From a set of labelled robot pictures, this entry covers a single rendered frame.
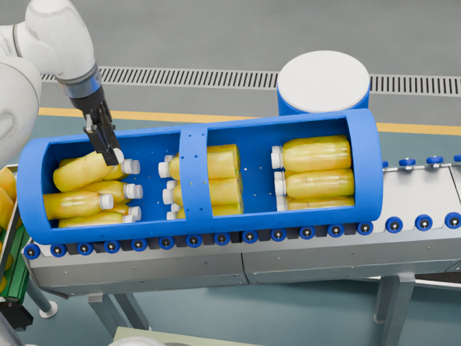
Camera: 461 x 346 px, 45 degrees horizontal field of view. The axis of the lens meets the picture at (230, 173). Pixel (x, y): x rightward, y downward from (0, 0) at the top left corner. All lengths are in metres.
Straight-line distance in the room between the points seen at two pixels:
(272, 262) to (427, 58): 2.17
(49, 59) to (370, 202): 0.77
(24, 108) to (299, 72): 1.25
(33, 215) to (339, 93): 0.92
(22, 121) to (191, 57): 2.97
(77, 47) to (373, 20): 2.79
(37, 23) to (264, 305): 1.68
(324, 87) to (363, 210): 0.50
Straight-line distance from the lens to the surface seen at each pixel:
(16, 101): 0.64
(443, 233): 1.58
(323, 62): 1.83
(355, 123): 1.37
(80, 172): 1.44
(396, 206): 1.60
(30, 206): 1.45
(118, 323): 2.05
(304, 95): 1.72
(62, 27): 1.12
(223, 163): 1.38
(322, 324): 2.43
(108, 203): 1.46
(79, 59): 1.16
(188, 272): 1.60
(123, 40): 3.85
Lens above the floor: 2.22
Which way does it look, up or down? 51 degrees down
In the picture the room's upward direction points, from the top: 11 degrees counter-clockwise
